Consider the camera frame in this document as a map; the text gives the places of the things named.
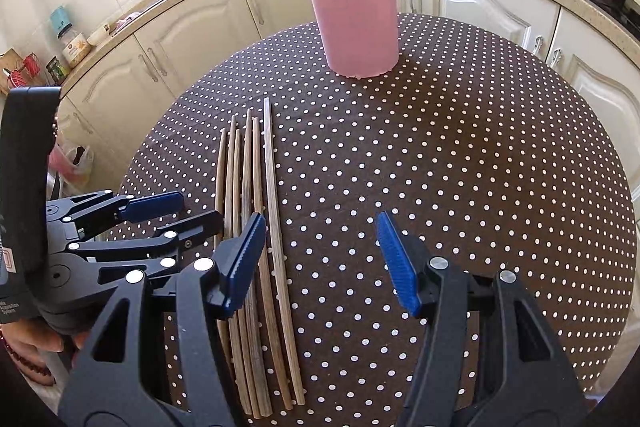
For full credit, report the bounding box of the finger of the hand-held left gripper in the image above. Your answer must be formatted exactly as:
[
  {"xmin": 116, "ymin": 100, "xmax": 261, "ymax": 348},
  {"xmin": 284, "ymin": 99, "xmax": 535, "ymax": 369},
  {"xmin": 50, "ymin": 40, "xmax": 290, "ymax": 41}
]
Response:
[
  {"xmin": 47, "ymin": 190, "xmax": 186, "ymax": 243},
  {"xmin": 70, "ymin": 209, "xmax": 225, "ymax": 284}
]

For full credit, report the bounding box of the teal carton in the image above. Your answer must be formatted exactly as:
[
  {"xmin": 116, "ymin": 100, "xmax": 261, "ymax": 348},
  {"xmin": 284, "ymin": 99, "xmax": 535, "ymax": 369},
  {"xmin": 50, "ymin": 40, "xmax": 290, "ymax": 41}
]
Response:
[{"xmin": 49, "ymin": 6, "xmax": 71, "ymax": 36}]

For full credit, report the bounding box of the wooden cutting board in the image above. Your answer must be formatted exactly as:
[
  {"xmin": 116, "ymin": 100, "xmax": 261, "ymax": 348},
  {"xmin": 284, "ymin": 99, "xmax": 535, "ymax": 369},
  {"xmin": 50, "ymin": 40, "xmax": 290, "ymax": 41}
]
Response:
[{"xmin": 0, "ymin": 48, "xmax": 24, "ymax": 96}]

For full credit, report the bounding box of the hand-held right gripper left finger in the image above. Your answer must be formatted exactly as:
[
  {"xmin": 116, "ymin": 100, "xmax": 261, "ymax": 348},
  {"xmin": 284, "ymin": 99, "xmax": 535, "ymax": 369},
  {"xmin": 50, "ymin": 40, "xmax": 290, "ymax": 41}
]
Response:
[{"xmin": 59, "ymin": 212, "xmax": 268, "ymax": 427}]

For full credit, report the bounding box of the small dark spice jar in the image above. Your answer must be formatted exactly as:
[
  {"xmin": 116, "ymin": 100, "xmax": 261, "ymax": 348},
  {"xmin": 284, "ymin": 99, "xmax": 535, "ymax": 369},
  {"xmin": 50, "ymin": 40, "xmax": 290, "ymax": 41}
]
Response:
[{"xmin": 46, "ymin": 57, "xmax": 69, "ymax": 84}]

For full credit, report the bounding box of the pink plastic bag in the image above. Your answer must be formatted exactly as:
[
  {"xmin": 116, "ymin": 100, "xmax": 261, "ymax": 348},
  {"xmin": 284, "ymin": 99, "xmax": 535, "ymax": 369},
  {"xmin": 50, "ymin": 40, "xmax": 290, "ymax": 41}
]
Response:
[{"xmin": 47, "ymin": 142, "xmax": 94, "ymax": 190}]

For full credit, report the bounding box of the small white cup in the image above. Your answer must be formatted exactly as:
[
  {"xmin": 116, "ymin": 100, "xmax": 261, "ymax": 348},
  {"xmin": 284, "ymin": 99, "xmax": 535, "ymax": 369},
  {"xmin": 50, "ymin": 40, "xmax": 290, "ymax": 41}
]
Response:
[{"xmin": 87, "ymin": 24, "xmax": 111, "ymax": 47}]

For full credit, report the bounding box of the pink cup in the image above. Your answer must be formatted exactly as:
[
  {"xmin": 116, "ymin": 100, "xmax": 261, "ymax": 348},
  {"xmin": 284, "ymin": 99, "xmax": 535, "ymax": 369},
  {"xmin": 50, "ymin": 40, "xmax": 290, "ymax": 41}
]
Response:
[{"xmin": 304, "ymin": 0, "xmax": 400, "ymax": 79}]

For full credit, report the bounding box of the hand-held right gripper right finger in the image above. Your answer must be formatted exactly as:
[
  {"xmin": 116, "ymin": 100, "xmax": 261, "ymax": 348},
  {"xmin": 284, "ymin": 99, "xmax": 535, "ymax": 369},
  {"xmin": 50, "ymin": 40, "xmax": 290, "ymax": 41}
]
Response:
[{"xmin": 376, "ymin": 211, "xmax": 588, "ymax": 427}]

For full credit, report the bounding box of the person's left hand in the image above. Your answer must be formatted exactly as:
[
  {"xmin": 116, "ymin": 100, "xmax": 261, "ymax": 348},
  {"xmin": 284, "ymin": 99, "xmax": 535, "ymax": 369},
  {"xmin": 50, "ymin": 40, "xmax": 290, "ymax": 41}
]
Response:
[{"xmin": 0, "ymin": 319, "xmax": 89, "ymax": 380}]

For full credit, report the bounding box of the glass jar with black lid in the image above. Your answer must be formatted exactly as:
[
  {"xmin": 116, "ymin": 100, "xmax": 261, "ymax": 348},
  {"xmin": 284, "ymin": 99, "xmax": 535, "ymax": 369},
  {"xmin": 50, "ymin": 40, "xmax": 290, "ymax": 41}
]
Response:
[{"xmin": 56, "ymin": 24, "xmax": 93, "ymax": 69}]

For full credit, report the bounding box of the red bead bracelet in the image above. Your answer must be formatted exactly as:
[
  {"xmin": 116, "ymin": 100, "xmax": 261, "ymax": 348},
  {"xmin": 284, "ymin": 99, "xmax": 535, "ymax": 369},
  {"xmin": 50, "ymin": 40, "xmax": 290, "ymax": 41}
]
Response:
[{"xmin": 0, "ymin": 333, "xmax": 54, "ymax": 381}]

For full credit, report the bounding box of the bundle of wooden chopsticks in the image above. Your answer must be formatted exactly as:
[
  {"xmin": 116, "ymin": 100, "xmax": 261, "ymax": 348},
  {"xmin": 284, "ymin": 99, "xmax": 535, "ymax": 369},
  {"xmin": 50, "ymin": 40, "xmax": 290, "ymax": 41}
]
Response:
[{"xmin": 214, "ymin": 0, "xmax": 368, "ymax": 418}]

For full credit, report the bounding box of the red wire rack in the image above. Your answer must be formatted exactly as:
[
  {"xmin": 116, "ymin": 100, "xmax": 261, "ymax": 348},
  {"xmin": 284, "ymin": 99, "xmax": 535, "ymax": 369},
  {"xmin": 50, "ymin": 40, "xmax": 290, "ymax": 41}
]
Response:
[{"xmin": 7, "ymin": 52, "xmax": 44, "ymax": 89}]

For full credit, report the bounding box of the brown polka dot tablecloth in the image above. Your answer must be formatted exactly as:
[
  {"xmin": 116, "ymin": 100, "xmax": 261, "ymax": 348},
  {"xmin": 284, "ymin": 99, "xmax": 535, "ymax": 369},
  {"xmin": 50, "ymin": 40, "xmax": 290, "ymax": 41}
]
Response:
[{"xmin": 107, "ymin": 12, "xmax": 638, "ymax": 427}]

